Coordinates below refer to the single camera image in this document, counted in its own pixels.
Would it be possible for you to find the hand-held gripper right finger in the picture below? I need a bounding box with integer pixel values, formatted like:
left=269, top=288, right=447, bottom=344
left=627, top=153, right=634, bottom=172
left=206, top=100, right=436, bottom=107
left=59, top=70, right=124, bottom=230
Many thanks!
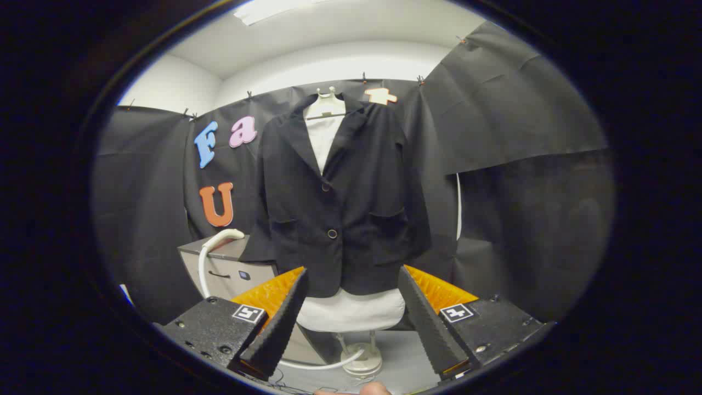
left=397, top=264, right=558, bottom=381

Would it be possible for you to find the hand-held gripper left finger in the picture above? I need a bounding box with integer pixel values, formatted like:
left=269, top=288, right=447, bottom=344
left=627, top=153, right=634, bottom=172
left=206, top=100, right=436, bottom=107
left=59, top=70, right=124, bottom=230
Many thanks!
left=159, top=266, right=309, bottom=382

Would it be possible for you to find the white garment steamer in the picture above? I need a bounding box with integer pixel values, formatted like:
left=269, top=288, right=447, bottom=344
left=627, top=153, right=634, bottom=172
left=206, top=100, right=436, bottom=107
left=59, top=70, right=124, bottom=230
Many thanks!
left=197, top=229, right=366, bottom=371

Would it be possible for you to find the black suit jacket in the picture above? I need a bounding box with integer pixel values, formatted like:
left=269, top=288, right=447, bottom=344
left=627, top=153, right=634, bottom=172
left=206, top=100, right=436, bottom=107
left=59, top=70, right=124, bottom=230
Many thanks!
left=240, top=93, right=431, bottom=298

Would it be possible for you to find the white padded garment form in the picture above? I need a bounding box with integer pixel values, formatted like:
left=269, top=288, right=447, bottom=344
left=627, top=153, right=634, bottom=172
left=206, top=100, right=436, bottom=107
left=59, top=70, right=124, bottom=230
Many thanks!
left=296, top=112, right=406, bottom=333

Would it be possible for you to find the white steamer stand base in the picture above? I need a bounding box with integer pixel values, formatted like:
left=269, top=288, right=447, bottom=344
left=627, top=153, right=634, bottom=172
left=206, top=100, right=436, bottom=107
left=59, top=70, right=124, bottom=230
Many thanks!
left=336, top=329, right=383, bottom=378

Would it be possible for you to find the grey cabinet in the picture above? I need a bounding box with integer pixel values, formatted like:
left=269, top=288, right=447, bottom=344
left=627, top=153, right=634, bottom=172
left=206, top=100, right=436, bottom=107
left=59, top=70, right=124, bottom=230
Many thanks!
left=178, top=236, right=330, bottom=365

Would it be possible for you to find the white plastic hanger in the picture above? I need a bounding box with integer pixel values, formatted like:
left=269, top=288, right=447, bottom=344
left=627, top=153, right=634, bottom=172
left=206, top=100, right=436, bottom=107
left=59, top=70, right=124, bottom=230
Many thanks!
left=303, top=87, right=347, bottom=120

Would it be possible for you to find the black backdrop cloth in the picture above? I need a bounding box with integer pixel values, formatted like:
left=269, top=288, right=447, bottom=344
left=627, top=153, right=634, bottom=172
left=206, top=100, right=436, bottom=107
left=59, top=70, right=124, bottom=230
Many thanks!
left=92, top=21, right=618, bottom=330

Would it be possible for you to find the ceiling light panel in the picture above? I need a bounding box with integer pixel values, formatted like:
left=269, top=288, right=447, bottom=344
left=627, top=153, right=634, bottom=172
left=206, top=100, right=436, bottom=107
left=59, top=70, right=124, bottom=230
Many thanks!
left=233, top=0, right=330, bottom=26

